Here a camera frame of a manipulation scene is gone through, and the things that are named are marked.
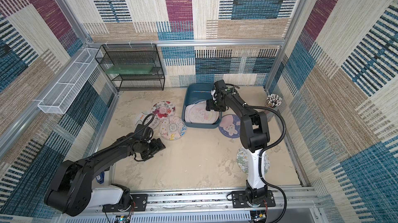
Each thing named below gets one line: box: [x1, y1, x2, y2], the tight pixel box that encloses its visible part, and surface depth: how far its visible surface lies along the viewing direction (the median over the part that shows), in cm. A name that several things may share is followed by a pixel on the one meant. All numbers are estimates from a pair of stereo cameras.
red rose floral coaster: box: [150, 100, 177, 121], surface depth 110 cm
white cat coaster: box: [134, 110, 153, 128], surface depth 107 cm
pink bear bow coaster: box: [184, 100, 220, 124], surface depth 104 cm
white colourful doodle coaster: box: [159, 116, 188, 141], surface depth 101 cm
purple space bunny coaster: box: [218, 114, 241, 139], surface depth 101 cm
